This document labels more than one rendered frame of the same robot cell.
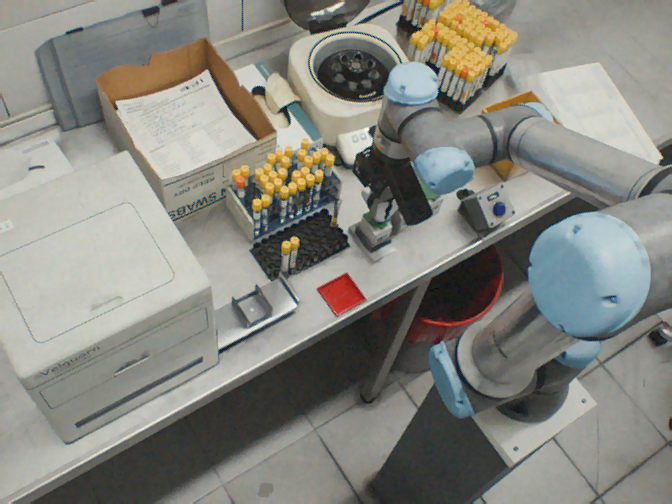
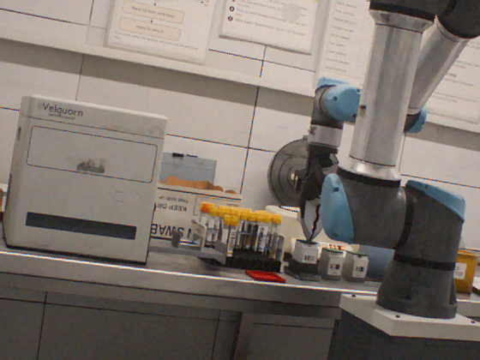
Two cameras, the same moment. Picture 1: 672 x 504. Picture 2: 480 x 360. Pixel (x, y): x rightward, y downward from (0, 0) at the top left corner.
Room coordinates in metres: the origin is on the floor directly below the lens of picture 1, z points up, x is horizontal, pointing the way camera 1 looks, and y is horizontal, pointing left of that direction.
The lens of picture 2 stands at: (-0.87, -0.59, 1.15)
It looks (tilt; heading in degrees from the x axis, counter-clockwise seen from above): 3 degrees down; 24
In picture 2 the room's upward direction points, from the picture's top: 10 degrees clockwise
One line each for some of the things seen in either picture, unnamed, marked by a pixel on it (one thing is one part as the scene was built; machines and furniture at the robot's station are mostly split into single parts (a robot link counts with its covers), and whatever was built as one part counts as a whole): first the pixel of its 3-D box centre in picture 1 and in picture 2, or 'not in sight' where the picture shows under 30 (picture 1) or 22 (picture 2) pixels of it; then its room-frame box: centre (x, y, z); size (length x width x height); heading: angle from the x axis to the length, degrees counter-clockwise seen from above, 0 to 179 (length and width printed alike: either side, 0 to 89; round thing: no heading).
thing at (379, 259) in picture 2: not in sight; (379, 259); (0.98, -0.19, 0.92); 0.10 x 0.07 x 0.10; 128
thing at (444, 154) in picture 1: (446, 150); (350, 104); (0.71, -0.13, 1.27); 0.11 x 0.11 x 0.08; 32
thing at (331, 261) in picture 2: (401, 212); (330, 263); (0.84, -0.11, 0.91); 0.05 x 0.04 x 0.07; 44
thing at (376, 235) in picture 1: (375, 228); (304, 256); (0.78, -0.06, 0.92); 0.05 x 0.04 x 0.06; 44
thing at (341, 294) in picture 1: (341, 294); (265, 276); (0.65, -0.03, 0.88); 0.07 x 0.07 x 0.01; 44
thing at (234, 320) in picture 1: (240, 314); (176, 243); (0.54, 0.14, 0.92); 0.21 x 0.07 x 0.05; 134
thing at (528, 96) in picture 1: (517, 135); (440, 267); (1.09, -0.33, 0.93); 0.13 x 0.13 x 0.10; 40
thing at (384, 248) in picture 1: (373, 236); (303, 268); (0.78, -0.06, 0.89); 0.09 x 0.05 x 0.04; 44
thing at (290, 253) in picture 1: (302, 232); (243, 241); (0.73, 0.07, 0.93); 0.17 x 0.09 x 0.11; 134
